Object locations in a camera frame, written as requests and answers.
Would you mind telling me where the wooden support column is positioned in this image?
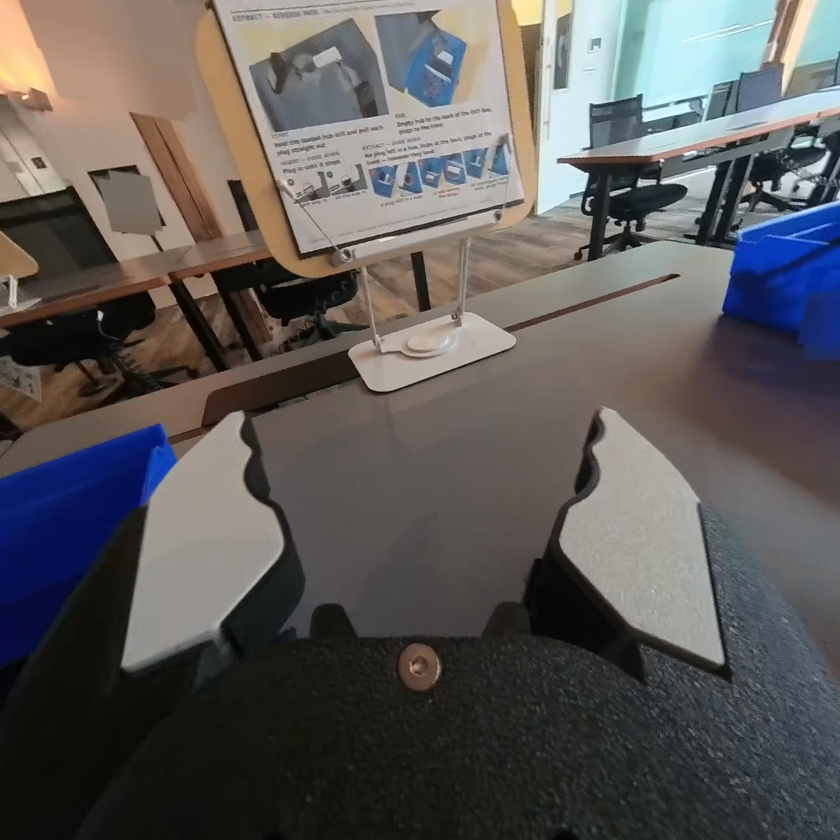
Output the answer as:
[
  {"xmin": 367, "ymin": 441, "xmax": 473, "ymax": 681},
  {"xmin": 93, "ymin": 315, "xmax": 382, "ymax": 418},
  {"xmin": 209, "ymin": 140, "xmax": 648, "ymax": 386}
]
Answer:
[{"xmin": 129, "ymin": 112, "xmax": 227, "ymax": 244}]

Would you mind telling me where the blue plastic bin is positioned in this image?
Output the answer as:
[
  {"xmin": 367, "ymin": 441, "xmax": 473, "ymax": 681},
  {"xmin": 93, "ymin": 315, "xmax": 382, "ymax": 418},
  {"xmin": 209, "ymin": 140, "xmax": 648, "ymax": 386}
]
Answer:
[
  {"xmin": 0, "ymin": 423, "xmax": 178, "ymax": 670},
  {"xmin": 722, "ymin": 200, "xmax": 840, "ymax": 362}
]

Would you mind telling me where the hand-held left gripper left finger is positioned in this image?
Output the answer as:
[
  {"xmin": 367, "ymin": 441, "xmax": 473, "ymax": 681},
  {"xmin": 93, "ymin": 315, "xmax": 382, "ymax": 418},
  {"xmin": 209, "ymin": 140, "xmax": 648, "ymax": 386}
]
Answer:
[{"xmin": 121, "ymin": 411, "xmax": 307, "ymax": 690}]

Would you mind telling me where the wooden board on stand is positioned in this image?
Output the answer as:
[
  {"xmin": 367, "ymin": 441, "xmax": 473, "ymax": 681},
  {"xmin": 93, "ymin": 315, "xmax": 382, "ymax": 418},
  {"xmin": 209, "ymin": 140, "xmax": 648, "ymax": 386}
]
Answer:
[{"xmin": 0, "ymin": 230, "xmax": 40, "ymax": 313}]

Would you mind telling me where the instruction sheet on stand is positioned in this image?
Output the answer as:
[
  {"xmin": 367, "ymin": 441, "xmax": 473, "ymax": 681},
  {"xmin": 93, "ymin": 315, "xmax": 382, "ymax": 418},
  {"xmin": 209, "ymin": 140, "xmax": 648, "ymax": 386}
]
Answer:
[{"xmin": 195, "ymin": 0, "xmax": 539, "ymax": 279}]

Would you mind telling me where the wooden office desk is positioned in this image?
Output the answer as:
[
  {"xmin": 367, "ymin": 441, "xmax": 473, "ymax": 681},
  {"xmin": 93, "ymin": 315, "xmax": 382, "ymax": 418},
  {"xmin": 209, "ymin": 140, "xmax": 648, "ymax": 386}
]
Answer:
[{"xmin": 558, "ymin": 90, "xmax": 840, "ymax": 261}]

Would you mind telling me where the printed paper sheet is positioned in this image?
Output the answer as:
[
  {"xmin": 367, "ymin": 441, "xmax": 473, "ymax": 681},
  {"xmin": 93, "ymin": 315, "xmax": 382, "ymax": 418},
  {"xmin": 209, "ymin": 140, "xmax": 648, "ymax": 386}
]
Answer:
[{"xmin": 214, "ymin": 0, "xmax": 526, "ymax": 257}]

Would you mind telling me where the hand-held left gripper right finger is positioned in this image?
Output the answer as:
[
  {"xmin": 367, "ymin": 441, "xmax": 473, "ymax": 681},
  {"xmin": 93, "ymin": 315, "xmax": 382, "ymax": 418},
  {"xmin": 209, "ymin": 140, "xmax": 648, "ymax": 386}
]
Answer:
[{"xmin": 525, "ymin": 407, "xmax": 731, "ymax": 683}]

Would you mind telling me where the dark office desk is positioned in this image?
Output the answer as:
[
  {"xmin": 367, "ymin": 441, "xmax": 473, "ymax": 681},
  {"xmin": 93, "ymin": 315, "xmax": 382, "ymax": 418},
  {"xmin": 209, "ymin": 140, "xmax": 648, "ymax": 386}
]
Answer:
[{"xmin": 0, "ymin": 230, "xmax": 434, "ymax": 441}]

